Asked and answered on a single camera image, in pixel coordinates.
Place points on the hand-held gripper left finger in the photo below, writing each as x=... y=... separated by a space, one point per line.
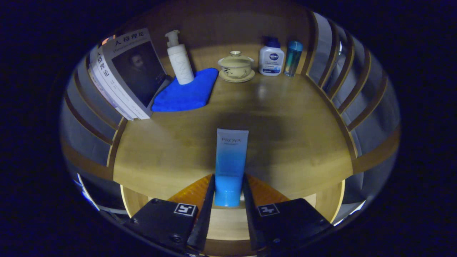
x=207 y=214

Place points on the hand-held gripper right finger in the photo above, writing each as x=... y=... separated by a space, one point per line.
x=250 y=221

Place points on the blue cosmetic tube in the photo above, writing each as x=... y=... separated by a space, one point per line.
x=230 y=164

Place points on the wooden countertop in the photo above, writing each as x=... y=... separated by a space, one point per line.
x=285 y=125

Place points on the wooden cabinet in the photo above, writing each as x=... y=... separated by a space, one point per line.
x=228 y=25

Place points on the blue cloth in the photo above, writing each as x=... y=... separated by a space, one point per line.
x=185 y=96

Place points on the beige lidded tea cup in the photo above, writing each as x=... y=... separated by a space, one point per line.
x=235 y=67

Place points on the white pump bottle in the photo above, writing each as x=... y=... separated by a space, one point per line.
x=182 y=64

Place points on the white book with portrait cover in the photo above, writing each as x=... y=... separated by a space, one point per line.
x=139 y=71

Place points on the plain white book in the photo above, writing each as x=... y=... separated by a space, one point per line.
x=107 y=91

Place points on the white lotion bottle blue cap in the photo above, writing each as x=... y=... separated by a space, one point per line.
x=271 y=60

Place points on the teal bottle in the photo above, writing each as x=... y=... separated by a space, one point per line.
x=292 y=59

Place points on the pale purple book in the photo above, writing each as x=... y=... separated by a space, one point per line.
x=98 y=84

